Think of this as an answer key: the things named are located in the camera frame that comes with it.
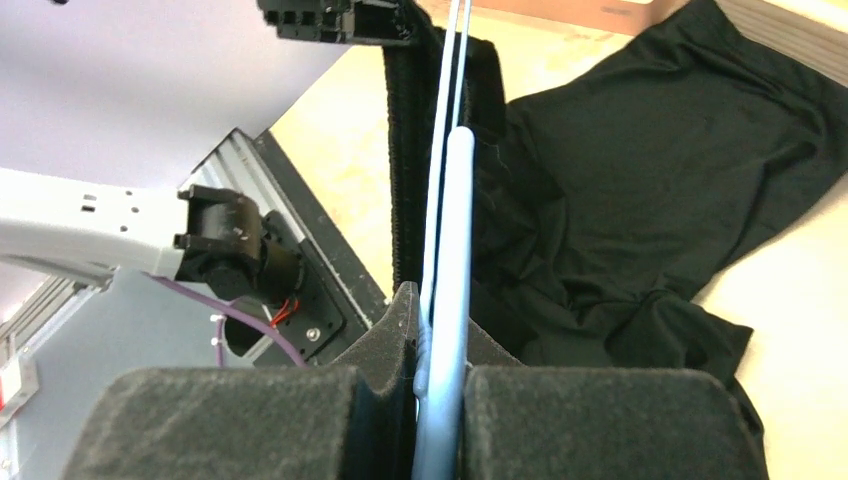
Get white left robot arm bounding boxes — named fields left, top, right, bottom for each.
left=1, top=169, right=305, bottom=304

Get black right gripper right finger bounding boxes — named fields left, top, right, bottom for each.
left=460, top=324, right=768, bottom=479

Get light blue hanger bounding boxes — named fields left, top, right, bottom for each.
left=411, top=1, right=475, bottom=479

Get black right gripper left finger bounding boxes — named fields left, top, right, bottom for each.
left=62, top=282, right=419, bottom=479

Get black shorts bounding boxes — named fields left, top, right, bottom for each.
left=382, top=0, right=848, bottom=458

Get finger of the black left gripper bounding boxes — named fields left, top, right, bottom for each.
left=256, top=0, right=417, bottom=46

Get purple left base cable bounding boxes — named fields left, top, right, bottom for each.
left=150, top=274, right=309, bottom=370

